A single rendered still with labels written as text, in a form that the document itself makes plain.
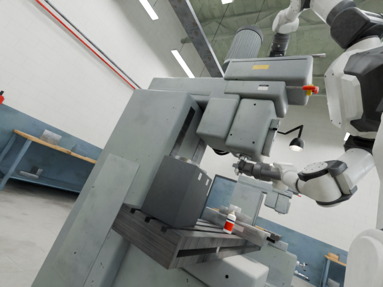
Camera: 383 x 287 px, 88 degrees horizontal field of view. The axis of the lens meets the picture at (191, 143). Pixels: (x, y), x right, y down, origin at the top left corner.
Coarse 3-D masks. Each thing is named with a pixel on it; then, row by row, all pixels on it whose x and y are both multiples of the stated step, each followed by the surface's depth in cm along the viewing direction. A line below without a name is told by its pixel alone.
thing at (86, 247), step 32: (160, 96) 128; (128, 128) 130; (160, 128) 116; (192, 128) 129; (128, 160) 118; (160, 160) 110; (192, 160) 136; (96, 192) 119; (128, 192) 108; (64, 224) 121; (96, 224) 109; (64, 256) 110; (96, 256) 100
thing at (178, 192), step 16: (176, 160) 62; (160, 176) 62; (176, 176) 60; (192, 176) 59; (208, 176) 73; (160, 192) 60; (176, 192) 58; (192, 192) 62; (144, 208) 60; (160, 208) 58; (176, 208) 57; (192, 208) 66; (176, 224) 57; (192, 224) 70
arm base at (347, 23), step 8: (352, 8) 63; (336, 16) 67; (344, 16) 65; (352, 16) 63; (360, 16) 61; (368, 16) 60; (336, 24) 67; (344, 24) 65; (352, 24) 63; (360, 24) 61; (368, 24) 60; (376, 24) 60; (336, 32) 67; (344, 32) 65; (352, 32) 63; (360, 32) 62; (368, 32) 62; (376, 32) 63; (336, 40) 68; (344, 40) 65; (352, 40) 64; (344, 48) 66
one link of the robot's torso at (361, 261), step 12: (360, 240) 33; (372, 240) 31; (348, 252) 35; (360, 252) 33; (372, 252) 30; (348, 264) 34; (360, 264) 32; (372, 264) 30; (348, 276) 33; (360, 276) 31; (372, 276) 29
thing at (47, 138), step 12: (48, 132) 351; (12, 144) 342; (48, 144) 328; (0, 156) 333; (84, 156) 399; (0, 168) 321; (12, 168) 297; (36, 168) 357; (24, 180) 314; (36, 180) 341; (48, 180) 379; (324, 264) 545; (324, 276) 488
